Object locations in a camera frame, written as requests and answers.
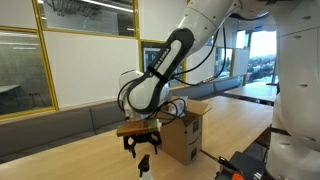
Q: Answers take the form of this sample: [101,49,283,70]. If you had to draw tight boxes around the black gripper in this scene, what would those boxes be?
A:
[123,132,162,158]

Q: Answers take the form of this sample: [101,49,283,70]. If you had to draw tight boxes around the clear spray bottle black nozzle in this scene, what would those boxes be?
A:
[138,154,154,180]

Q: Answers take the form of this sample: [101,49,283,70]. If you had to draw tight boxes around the large clear air-cushion bag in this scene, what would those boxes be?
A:
[168,96,187,116]

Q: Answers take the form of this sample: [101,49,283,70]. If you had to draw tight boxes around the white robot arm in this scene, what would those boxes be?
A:
[124,0,320,180]

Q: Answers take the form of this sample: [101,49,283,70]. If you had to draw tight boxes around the brown cardboard box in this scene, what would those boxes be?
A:
[156,97,211,165]

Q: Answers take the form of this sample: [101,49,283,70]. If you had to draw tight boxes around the black orange device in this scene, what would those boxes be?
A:
[214,151,265,180]

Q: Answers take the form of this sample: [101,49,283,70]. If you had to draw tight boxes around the grey bench seat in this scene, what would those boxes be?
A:
[0,77,243,165]

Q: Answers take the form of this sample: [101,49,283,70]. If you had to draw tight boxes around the wall poster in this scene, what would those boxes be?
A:
[143,47,160,70]

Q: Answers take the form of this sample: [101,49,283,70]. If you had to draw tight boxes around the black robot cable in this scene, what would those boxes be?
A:
[116,23,228,128]

